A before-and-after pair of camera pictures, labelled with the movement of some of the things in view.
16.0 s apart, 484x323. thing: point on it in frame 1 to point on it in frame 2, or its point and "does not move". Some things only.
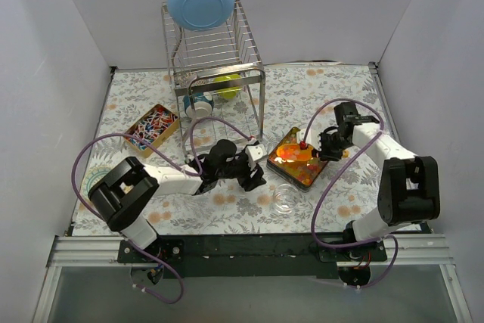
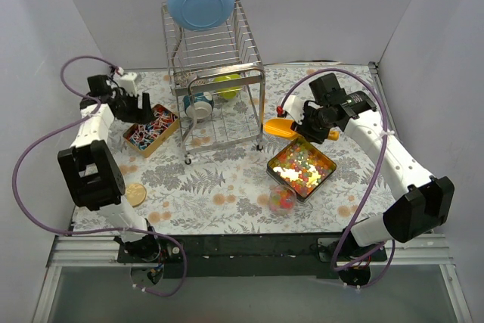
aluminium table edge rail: [403, 250] does not move
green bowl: [229, 93] does not move
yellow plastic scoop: [294, 152] to [281, 127]
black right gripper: [325, 144] to [311, 126]
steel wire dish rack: [219, 79] does not move
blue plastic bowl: [201, 1] does not move
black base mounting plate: [250, 256] does not move
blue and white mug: [198, 107] does not move
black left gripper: [247, 170] to [128, 106]
